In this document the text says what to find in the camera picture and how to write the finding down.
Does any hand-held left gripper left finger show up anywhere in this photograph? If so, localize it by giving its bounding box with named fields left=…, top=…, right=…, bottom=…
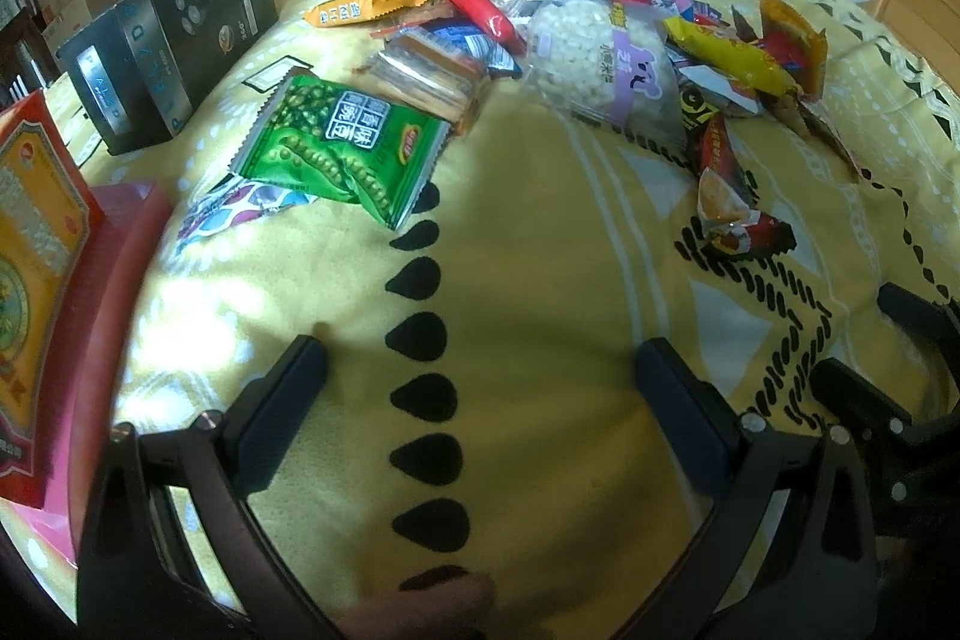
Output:
left=75, top=334, right=335, bottom=640

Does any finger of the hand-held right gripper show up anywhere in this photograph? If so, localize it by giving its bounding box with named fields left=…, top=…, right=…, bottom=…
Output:
left=876, top=282, right=960, bottom=350
left=812, top=356, right=916, bottom=451

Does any white puffed snack bag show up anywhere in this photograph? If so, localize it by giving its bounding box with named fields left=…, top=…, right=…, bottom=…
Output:
left=522, top=0, right=689, bottom=151

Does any person's left hand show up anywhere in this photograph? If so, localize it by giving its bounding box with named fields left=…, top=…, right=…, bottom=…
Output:
left=336, top=572, right=497, bottom=640

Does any green pea snack packet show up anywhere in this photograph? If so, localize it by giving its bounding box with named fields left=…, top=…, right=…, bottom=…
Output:
left=228, top=71, right=453, bottom=232

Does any dark packet with blue label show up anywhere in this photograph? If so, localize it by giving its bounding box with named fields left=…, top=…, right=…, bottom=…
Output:
left=435, top=23, right=524, bottom=80

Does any black packet with yellow print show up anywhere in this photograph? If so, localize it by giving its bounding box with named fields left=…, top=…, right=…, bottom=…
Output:
left=678, top=80, right=760, bottom=121

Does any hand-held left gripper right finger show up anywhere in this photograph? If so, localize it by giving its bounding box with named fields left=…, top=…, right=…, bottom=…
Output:
left=622, top=337, right=880, bottom=640

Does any red and orange chip packet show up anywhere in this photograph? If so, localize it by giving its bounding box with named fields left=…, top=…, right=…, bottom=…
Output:
left=757, top=0, right=828, bottom=103

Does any brown snack packet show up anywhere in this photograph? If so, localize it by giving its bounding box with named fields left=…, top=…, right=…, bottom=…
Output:
left=778, top=83, right=865, bottom=178

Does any orange snack packet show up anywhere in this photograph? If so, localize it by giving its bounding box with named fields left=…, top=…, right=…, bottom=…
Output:
left=303, top=0, right=444, bottom=31

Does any clear packet of brown crackers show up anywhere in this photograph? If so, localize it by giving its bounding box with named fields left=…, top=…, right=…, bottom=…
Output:
left=367, top=26, right=494, bottom=138

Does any plain cardboard box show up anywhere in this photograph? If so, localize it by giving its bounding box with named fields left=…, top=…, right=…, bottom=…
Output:
left=33, top=0, right=85, bottom=35

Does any red and orange gift box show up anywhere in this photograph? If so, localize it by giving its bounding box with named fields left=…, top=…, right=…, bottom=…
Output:
left=0, top=88, right=179, bottom=570

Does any black product box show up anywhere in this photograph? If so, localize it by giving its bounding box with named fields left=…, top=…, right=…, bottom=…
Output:
left=56, top=0, right=281, bottom=157

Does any red twisted snack packet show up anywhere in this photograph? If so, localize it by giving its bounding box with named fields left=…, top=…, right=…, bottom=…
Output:
left=695, top=111, right=799, bottom=260

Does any purple and blue snack packet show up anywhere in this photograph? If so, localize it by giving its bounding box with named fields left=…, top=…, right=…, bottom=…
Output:
left=178, top=176, right=320, bottom=253

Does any yellow patterned bedspread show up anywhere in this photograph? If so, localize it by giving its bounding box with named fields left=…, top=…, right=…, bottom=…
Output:
left=0, top=0, right=960, bottom=640

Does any yellow snack packet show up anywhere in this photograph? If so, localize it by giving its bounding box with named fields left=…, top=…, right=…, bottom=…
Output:
left=663, top=15, right=801, bottom=103

